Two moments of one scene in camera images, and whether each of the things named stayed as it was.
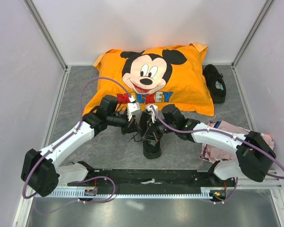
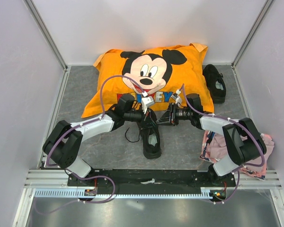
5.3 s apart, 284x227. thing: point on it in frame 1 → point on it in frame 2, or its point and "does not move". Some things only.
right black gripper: [151, 133] → [169, 117]
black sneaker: [151, 145] does not move
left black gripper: [130, 126] → [146, 120]
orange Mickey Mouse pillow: [173, 75] does not move
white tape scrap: [152, 181] does not move
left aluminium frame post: [46, 34] does not move
